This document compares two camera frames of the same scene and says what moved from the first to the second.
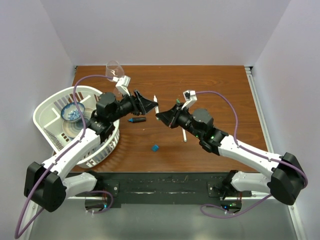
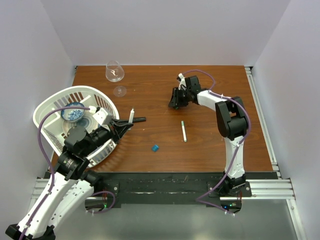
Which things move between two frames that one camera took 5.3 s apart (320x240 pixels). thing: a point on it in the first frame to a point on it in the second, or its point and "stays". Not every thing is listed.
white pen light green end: (185, 138) stays
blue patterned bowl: (69, 111) stays
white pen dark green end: (156, 107) to (131, 115)
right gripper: (170, 118) to (175, 101)
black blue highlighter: (135, 119) stays
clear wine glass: (114, 69) stays
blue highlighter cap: (155, 148) stays
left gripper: (141, 105) to (117, 128)
